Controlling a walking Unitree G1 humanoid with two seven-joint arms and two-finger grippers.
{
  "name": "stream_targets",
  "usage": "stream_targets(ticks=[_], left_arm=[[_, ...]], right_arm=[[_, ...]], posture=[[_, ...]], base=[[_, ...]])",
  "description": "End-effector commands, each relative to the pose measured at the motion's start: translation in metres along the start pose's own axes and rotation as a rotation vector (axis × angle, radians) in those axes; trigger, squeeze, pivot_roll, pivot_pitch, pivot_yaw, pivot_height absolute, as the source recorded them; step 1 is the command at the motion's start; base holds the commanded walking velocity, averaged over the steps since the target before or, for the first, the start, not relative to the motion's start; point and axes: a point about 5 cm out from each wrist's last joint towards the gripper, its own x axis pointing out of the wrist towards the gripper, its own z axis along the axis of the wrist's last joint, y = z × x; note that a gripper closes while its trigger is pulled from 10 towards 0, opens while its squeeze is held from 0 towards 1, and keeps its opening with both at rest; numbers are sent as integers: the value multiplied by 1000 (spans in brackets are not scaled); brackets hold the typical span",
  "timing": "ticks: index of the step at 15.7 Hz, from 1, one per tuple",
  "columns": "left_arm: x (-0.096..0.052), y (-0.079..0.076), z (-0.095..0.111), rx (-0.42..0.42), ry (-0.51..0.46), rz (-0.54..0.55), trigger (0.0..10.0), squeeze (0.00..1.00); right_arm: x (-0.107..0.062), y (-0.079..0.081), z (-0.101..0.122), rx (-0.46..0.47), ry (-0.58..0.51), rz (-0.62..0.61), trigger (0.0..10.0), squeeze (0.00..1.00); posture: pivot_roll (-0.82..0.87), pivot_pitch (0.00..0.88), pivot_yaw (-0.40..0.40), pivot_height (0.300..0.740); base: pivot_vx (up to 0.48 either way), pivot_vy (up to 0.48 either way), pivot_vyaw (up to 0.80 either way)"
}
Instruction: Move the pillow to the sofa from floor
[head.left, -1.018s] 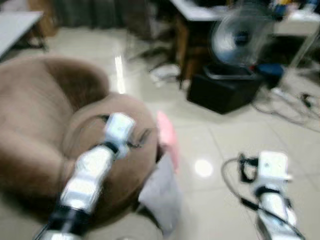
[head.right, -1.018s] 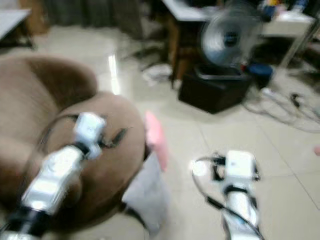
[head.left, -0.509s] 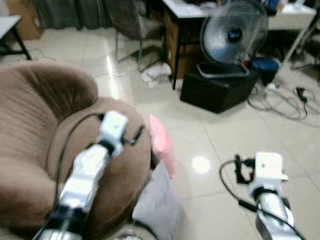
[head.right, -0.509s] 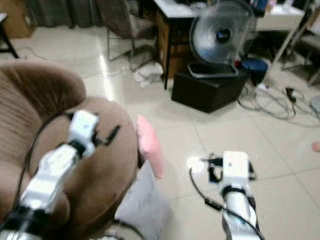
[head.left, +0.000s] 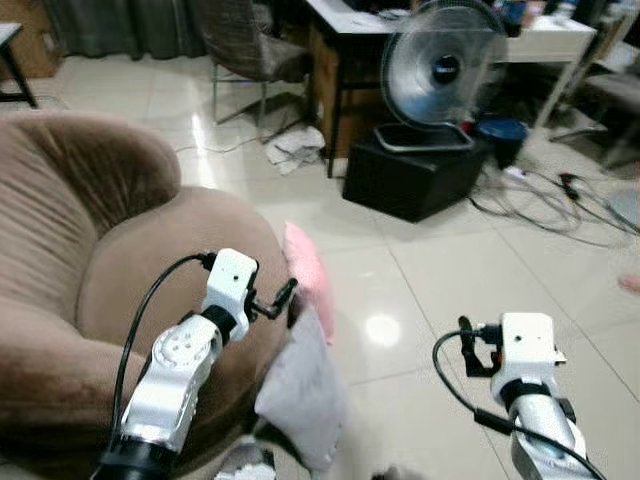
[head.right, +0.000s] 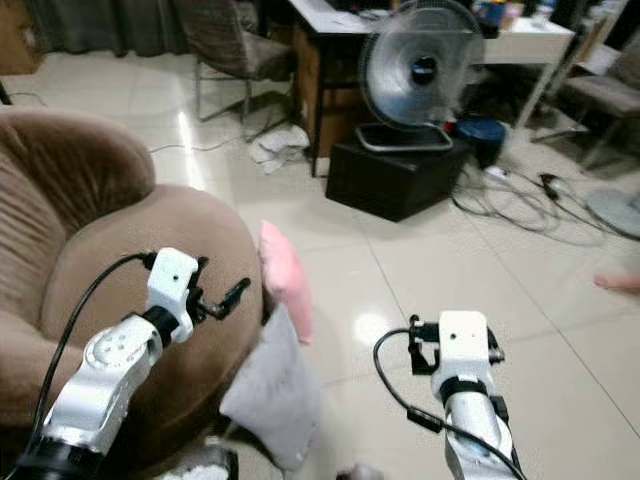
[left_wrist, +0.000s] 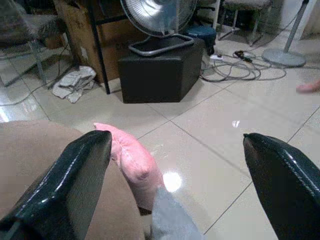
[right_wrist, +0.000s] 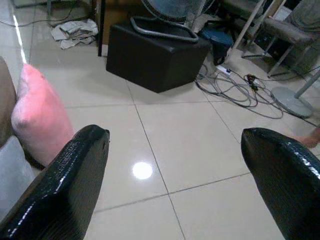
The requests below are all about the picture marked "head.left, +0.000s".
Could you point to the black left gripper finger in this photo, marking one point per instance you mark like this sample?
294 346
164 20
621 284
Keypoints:
284 295

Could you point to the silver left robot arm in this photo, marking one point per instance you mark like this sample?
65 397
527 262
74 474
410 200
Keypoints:
175 380

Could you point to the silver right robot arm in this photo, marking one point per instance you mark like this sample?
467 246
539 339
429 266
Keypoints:
545 430

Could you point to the pink pillow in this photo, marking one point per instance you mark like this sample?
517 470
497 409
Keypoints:
306 270

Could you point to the grey pillow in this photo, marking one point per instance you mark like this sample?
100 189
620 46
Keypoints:
305 395

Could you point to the brown plush sofa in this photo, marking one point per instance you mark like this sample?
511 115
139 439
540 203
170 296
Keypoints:
120 260

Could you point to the round grey floor plate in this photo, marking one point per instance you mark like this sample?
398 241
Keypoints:
626 208

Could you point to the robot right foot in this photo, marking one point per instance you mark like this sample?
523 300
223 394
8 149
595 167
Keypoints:
400 473

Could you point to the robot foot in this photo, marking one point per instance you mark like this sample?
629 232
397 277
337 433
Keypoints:
400 473
245 462

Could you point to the crumpled white cloth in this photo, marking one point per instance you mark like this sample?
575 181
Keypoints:
297 148

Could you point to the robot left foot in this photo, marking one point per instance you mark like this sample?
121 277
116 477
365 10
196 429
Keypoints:
245 462

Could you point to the black box stand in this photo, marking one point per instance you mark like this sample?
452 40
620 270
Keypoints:
410 180

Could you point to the white power strip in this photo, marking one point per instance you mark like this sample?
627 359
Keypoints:
517 172

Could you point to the dark blue bucket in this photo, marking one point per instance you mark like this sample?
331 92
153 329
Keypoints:
502 135

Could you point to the brown chair with metal legs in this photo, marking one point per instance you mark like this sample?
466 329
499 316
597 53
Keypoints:
255 50

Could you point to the round metal fan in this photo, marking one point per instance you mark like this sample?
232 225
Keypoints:
440 70

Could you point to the grey chair with slanted legs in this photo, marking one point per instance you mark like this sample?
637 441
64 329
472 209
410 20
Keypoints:
610 95

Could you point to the white top wooden desk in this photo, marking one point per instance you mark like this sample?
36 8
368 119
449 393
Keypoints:
555 42

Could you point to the grey curtain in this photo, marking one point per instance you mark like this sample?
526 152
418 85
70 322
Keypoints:
120 25

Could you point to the brown wooden cabinet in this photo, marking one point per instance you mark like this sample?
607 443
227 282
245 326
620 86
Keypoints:
25 40

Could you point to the black side table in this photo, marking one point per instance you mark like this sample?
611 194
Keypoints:
10 45

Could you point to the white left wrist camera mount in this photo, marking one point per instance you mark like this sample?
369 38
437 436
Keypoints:
230 280

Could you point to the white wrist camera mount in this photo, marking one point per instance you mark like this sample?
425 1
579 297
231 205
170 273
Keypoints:
528 348
230 280

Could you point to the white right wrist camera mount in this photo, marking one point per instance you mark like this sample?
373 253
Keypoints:
528 348

